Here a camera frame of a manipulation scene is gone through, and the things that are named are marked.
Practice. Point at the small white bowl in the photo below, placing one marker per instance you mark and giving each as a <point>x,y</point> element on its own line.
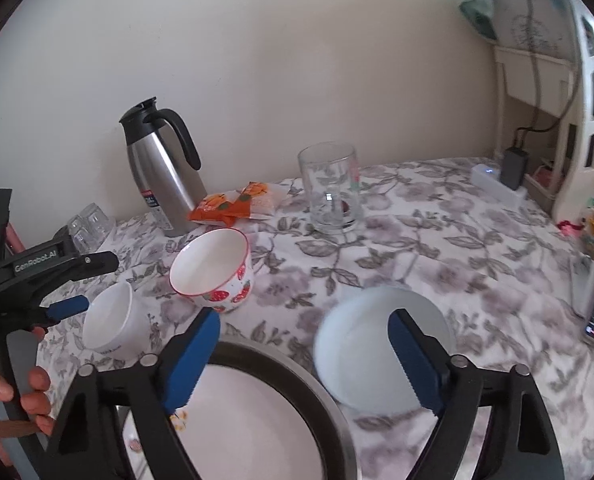
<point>112,320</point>

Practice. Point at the black charger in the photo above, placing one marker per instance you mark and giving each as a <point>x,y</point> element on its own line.
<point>514,167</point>

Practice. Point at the pale blue bowl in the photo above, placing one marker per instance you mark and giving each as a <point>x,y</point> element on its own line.
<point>357,350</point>

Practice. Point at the pink trinket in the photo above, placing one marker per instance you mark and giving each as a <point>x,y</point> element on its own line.
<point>569,226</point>

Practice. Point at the white power strip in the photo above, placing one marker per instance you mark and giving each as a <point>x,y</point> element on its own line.
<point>487,177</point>

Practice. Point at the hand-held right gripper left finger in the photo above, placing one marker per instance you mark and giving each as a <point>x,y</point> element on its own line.
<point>192,360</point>

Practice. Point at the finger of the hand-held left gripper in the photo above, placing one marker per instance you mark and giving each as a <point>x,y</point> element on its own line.
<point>94,263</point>
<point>67,308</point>

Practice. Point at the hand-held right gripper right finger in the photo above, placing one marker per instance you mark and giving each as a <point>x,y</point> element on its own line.
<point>417,360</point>

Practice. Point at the clear fruit-print snack packet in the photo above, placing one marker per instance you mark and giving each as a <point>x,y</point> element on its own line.
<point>269,200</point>

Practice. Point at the white printed bag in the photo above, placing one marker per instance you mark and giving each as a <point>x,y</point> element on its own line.
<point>522,20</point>

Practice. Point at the white openwork storage shelf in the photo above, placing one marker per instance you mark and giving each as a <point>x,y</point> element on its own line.
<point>592,140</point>

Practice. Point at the small glass cup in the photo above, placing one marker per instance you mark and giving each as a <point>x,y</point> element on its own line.
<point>99,220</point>
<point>79,235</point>

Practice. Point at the teal cloth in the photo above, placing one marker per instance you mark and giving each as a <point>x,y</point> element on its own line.
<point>477,7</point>

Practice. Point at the strawberry print bowl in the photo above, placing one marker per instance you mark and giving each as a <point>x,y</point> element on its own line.
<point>207,265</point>

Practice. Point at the clear glass mug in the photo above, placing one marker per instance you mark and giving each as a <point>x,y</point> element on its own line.
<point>327,180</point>

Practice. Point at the grey phone stand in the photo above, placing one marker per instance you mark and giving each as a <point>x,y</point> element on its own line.
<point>584,285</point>

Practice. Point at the person's left hand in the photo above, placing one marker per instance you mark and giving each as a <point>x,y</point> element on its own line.
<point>37,390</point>

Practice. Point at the stainless steel thermos jug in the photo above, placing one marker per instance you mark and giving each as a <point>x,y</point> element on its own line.
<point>157,180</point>

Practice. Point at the stainless steel plate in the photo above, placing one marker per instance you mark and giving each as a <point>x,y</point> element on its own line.
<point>327,410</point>

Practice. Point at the black-rimmed ginkgo print plate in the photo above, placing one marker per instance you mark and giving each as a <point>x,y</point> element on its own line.
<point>247,425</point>

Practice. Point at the orange snack packet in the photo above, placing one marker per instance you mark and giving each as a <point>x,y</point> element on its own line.
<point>217,207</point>

